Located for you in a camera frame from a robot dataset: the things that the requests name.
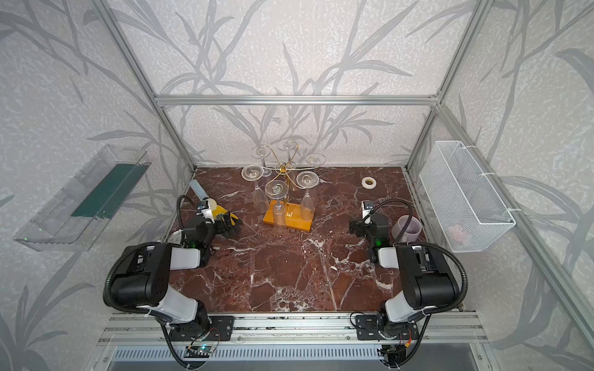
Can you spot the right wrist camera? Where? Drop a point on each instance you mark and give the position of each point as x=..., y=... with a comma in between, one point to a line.
x=367, y=207

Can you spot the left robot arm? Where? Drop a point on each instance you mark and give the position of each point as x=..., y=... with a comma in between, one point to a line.
x=139, y=281

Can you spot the pink item in basket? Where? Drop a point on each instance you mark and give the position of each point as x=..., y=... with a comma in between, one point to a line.
x=459, y=234

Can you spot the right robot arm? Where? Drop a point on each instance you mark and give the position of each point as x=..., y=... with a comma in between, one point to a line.
x=433, y=280

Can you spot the white wire basket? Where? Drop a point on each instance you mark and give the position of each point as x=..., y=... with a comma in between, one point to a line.
x=460, y=192

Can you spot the clear wine glass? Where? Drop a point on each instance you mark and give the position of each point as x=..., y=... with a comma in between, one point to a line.
x=277, y=190
x=261, y=152
x=307, y=180
x=253, y=174
x=291, y=147
x=315, y=160

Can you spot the yellow black work glove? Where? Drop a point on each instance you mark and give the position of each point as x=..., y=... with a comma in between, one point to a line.
x=238, y=222

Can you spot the clear plastic wall shelf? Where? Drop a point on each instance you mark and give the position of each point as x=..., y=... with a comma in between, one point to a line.
x=74, y=218

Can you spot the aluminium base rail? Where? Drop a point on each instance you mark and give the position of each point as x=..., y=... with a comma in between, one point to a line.
x=318, y=328

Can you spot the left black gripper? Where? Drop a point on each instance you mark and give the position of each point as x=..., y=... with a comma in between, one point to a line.
x=220, y=222

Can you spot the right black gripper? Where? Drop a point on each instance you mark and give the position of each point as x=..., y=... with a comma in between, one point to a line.
x=360, y=227

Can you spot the white tape roll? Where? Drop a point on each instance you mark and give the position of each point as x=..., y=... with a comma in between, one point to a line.
x=369, y=183

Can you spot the gold wire glass rack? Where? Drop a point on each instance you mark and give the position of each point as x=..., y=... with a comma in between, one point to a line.
x=295, y=195

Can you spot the lilac mug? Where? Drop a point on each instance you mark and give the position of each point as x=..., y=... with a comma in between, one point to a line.
x=410, y=233

